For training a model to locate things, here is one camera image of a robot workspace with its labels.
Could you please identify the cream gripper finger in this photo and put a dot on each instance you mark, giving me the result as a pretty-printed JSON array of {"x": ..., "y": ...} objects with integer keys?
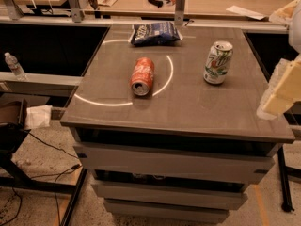
[
  {"x": 284, "y": 15},
  {"x": 284, "y": 89}
]

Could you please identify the red coke can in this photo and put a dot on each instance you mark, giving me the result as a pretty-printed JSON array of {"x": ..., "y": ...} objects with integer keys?
[{"x": 142, "y": 76}]

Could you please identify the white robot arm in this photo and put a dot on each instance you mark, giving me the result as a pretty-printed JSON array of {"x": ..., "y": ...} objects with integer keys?
[{"x": 294, "y": 29}]

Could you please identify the green white 7up can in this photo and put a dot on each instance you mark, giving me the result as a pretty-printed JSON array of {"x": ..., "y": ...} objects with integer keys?
[{"x": 218, "y": 62}]

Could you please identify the white paper sheet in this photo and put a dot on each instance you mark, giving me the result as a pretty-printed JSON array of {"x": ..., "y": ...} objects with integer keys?
[{"x": 246, "y": 12}]

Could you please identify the grey drawer cabinet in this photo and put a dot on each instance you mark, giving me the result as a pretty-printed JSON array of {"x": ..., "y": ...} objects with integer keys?
[{"x": 188, "y": 149}]

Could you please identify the blue chip bag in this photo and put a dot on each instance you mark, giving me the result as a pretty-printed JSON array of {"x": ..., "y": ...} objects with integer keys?
[{"x": 161, "y": 33}]

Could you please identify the black headband object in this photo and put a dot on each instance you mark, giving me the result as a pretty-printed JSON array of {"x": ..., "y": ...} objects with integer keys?
[{"x": 160, "y": 3}]

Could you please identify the small paper card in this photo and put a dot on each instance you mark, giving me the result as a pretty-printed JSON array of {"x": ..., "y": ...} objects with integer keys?
[{"x": 107, "y": 3}]

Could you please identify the white crumpled cloth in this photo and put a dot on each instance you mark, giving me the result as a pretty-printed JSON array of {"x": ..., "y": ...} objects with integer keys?
[{"x": 38, "y": 116}]

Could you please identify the clear plastic water bottle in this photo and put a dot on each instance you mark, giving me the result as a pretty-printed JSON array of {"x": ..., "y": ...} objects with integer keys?
[{"x": 15, "y": 66}]

